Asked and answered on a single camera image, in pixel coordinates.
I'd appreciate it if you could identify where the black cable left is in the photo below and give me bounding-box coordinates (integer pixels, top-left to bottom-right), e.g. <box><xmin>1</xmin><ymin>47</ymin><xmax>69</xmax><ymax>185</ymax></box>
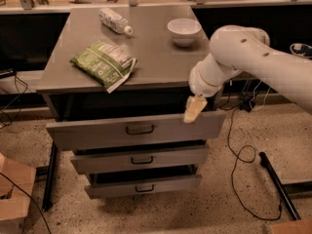
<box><xmin>0</xmin><ymin>67</ymin><xmax>29</xmax><ymax>130</ymax></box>

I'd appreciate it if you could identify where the black top drawer handle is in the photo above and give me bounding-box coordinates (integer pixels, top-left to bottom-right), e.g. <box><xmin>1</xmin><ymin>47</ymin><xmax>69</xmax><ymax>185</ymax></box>
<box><xmin>125</xmin><ymin>125</ymin><xmax>155</xmax><ymax>136</ymax></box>

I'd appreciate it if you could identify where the grey drawer cabinet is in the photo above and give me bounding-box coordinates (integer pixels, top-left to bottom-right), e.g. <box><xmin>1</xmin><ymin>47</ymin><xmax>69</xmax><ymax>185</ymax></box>
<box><xmin>35</xmin><ymin>5</ymin><xmax>228</xmax><ymax>213</ymax></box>

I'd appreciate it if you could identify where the grey middle drawer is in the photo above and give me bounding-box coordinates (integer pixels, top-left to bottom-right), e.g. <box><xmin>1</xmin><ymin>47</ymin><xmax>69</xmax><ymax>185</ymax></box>
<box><xmin>71</xmin><ymin>144</ymin><xmax>210</xmax><ymax>175</ymax></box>

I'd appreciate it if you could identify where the grey drawer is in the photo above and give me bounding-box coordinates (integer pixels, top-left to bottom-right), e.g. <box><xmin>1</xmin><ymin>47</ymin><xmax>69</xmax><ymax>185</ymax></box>
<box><xmin>47</xmin><ymin>111</ymin><xmax>225</xmax><ymax>150</ymax></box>
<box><xmin>85</xmin><ymin>167</ymin><xmax>202</xmax><ymax>199</ymax></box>
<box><xmin>71</xmin><ymin>144</ymin><xmax>210</xmax><ymax>175</ymax></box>

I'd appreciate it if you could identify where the cardboard box left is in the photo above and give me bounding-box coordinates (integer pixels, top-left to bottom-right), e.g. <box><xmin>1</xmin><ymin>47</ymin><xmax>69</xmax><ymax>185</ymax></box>
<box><xmin>0</xmin><ymin>154</ymin><xmax>36</xmax><ymax>234</ymax></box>

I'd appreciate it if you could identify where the grey top drawer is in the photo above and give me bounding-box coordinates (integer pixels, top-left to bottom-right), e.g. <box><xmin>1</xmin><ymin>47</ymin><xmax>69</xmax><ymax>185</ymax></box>
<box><xmin>47</xmin><ymin>111</ymin><xmax>225</xmax><ymax>150</ymax></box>

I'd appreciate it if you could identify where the clear plastic water bottle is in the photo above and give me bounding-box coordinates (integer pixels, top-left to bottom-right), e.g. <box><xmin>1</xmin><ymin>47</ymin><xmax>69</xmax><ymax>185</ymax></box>
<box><xmin>98</xmin><ymin>8</ymin><xmax>133</xmax><ymax>35</ymax></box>

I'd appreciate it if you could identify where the green snack bag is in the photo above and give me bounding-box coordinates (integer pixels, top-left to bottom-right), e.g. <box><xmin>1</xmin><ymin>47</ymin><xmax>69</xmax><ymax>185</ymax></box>
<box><xmin>70</xmin><ymin>41</ymin><xmax>137</xmax><ymax>94</ymax></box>

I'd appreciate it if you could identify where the black metal floor bar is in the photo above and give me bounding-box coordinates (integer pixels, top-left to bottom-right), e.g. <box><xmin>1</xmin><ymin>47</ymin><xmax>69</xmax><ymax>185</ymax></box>
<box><xmin>259</xmin><ymin>152</ymin><xmax>301</xmax><ymax>220</ymax></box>

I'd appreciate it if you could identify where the grey bottom drawer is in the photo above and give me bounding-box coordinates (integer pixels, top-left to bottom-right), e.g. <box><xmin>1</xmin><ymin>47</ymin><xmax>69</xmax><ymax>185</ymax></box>
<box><xmin>85</xmin><ymin>167</ymin><xmax>202</xmax><ymax>199</ymax></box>

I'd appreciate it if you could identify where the cardboard box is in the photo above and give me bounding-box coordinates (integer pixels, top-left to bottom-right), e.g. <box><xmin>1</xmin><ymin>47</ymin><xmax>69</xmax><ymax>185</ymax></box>
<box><xmin>271</xmin><ymin>218</ymin><xmax>312</xmax><ymax>234</ymax></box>
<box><xmin>0</xmin><ymin>154</ymin><xmax>36</xmax><ymax>234</ymax></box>

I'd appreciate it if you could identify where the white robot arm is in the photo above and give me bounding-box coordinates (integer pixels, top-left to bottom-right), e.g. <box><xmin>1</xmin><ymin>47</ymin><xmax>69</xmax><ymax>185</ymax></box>
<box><xmin>183</xmin><ymin>25</ymin><xmax>312</xmax><ymax>123</ymax></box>

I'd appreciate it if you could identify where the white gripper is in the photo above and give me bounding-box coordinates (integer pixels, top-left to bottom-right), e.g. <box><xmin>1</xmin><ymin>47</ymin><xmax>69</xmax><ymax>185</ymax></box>
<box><xmin>183</xmin><ymin>54</ymin><xmax>241</xmax><ymax>123</ymax></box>

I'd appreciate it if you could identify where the white ceramic bowl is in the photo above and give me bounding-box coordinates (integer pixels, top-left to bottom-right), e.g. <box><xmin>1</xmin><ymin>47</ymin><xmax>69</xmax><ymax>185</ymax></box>
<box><xmin>167</xmin><ymin>19</ymin><xmax>202</xmax><ymax>47</ymax></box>

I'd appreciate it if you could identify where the cardboard box bottom right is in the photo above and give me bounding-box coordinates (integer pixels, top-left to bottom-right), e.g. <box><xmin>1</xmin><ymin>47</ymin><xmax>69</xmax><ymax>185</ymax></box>
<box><xmin>271</xmin><ymin>218</ymin><xmax>312</xmax><ymax>234</ymax></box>

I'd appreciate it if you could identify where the metal bowl on shelf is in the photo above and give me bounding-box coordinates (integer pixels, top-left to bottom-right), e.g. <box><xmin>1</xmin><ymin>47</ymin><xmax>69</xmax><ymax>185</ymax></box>
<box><xmin>290</xmin><ymin>43</ymin><xmax>312</xmax><ymax>59</ymax></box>

